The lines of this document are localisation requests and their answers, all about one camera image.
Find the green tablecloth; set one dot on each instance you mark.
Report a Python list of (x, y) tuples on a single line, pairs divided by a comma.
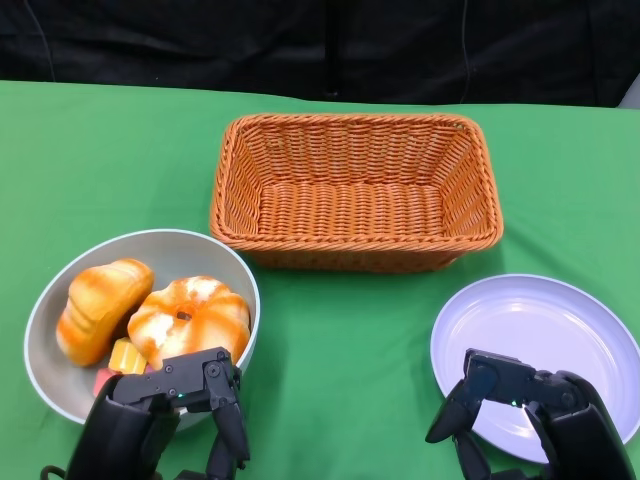
[(100, 175)]

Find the black backdrop curtain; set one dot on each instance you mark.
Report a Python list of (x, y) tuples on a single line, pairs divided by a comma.
[(200, 40)]

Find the orange wicker basket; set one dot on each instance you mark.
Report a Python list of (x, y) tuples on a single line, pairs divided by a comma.
[(350, 210)]

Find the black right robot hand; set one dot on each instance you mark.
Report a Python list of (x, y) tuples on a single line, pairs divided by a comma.
[(575, 415)]

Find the pale grey-green bowl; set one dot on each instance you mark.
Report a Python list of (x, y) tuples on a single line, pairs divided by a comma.
[(190, 255)]

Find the lavender round plate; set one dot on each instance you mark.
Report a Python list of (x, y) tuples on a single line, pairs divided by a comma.
[(540, 320)]

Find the round orange-white bread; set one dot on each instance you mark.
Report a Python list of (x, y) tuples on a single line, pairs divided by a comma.
[(195, 320)]

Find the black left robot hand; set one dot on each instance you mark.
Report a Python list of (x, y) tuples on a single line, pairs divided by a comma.
[(130, 400)]

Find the long orange bread loaf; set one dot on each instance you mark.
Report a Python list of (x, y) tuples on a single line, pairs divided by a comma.
[(100, 305)]

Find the pink block toy cake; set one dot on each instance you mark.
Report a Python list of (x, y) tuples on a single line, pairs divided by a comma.
[(102, 377)]

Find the yellow toy cake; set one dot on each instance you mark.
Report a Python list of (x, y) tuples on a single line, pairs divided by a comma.
[(125, 356)]

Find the white panel corner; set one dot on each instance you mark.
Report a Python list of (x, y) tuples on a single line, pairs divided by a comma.
[(631, 96)]

